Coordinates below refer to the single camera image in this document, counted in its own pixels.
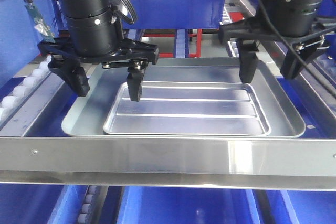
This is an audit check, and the blue bin bottom centre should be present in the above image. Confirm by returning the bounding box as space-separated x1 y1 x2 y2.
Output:
117 186 261 223

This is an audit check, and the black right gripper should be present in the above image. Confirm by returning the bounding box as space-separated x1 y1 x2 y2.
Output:
218 16 331 83

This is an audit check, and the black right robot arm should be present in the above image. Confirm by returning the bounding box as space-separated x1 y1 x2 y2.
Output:
218 0 335 83

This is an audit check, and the white roller track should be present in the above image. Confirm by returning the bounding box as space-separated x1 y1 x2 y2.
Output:
173 29 189 58

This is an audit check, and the large silver tray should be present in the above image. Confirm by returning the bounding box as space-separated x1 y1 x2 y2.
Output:
62 65 306 138

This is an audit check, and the green circuit board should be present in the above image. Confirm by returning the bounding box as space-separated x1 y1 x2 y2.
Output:
25 3 55 43

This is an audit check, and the black cable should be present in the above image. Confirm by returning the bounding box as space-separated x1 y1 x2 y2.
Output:
257 0 336 91

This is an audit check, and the ribbed silver tray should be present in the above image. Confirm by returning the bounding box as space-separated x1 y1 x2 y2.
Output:
103 81 271 137

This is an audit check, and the steel front shelf bar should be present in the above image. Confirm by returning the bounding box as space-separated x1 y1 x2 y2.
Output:
1 136 335 191

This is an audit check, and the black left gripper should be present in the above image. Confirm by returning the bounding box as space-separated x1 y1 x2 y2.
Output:
38 37 159 102

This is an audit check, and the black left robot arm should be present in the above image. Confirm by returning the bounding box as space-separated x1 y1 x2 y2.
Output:
38 0 224 101

